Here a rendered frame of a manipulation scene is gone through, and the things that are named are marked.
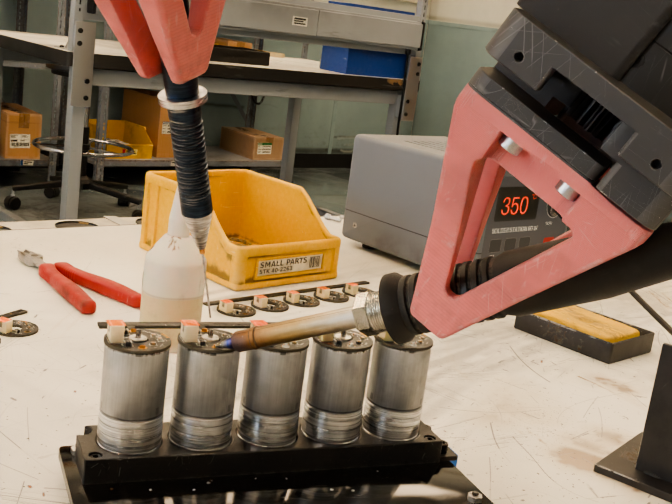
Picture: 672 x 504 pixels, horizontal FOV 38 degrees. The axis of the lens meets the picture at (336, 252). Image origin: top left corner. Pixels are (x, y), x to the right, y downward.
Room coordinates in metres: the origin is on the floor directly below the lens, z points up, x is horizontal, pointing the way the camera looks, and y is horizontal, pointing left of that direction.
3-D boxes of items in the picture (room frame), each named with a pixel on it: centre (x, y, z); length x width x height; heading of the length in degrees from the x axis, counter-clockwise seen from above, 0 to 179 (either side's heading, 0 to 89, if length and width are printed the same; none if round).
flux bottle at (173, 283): (0.51, 0.09, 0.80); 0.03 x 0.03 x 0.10
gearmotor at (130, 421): (0.34, 0.07, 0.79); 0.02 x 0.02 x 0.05
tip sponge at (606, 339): (0.63, -0.17, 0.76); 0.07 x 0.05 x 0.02; 45
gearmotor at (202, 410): (0.35, 0.04, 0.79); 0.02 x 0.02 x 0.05
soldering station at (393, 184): (0.80, -0.10, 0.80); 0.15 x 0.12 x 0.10; 43
